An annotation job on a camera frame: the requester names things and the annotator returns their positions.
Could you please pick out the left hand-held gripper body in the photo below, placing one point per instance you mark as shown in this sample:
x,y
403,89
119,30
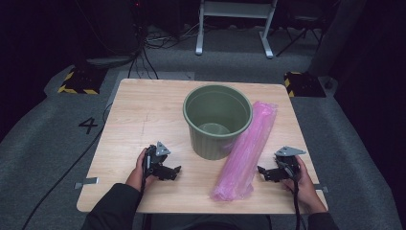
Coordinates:
x,y
153,158

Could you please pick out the person's right hand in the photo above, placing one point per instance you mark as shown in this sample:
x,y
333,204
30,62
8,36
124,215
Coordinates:
x,y
304,188

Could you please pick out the green plastic bin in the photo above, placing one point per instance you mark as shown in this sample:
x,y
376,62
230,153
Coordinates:
x,y
217,121

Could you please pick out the grey tape strip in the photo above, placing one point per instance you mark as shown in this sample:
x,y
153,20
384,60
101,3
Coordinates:
x,y
321,188
86,182

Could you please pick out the pink plastic bag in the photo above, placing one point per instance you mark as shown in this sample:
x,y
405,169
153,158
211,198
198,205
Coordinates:
x,y
244,156

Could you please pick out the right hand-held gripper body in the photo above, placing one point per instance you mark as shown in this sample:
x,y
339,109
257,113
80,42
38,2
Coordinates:
x,y
288,164

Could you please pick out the yellow black striped base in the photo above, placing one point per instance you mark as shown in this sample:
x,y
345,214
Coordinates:
x,y
81,81
304,84

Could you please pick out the black tripod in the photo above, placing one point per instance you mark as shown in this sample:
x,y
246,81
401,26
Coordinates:
x,y
301,30

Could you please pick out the person's left hand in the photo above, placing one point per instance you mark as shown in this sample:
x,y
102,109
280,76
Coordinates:
x,y
135,175

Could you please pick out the white metal stand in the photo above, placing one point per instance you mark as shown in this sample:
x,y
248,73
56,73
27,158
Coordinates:
x,y
234,11

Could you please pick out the grey post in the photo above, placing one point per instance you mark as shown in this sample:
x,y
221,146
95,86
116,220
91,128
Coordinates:
x,y
338,35

